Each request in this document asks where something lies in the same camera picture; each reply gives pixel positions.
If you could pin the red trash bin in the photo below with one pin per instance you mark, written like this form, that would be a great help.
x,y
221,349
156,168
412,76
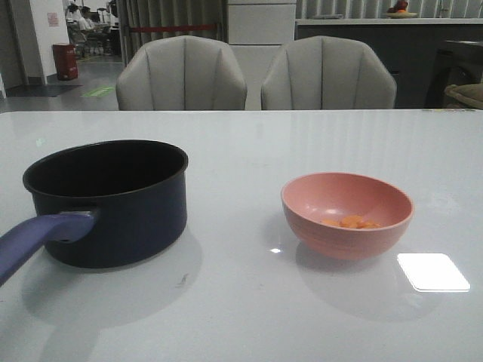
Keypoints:
x,y
65,61

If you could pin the seated person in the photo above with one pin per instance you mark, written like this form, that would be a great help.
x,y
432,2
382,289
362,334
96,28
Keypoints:
x,y
93,34

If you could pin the red barrier belt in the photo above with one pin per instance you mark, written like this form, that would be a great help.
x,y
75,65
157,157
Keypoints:
x,y
183,28

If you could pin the fruit plate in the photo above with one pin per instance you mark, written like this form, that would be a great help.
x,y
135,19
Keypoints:
x,y
400,11

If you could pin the grey chair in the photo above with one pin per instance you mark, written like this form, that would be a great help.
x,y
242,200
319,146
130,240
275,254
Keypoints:
x,y
330,73
182,73

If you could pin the left grey chair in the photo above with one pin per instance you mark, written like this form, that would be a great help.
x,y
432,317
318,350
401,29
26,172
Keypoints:
x,y
182,73

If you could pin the dark counter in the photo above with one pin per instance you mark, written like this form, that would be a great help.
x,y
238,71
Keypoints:
x,y
407,47

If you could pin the pink bowl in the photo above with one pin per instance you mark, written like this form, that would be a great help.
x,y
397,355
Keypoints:
x,y
309,199

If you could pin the olive cushion seat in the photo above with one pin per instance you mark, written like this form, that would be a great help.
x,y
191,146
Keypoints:
x,y
467,96

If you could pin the right grey chair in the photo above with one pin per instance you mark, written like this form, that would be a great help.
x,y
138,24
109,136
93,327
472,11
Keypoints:
x,y
330,73

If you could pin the dark blue saucepan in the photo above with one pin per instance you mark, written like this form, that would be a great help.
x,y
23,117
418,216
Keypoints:
x,y
101,205

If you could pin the orange ham slices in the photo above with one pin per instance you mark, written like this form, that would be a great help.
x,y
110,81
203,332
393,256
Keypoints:
x,y
352,222

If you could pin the white cabinet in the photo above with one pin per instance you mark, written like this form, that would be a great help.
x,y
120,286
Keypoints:
x,y
256,29

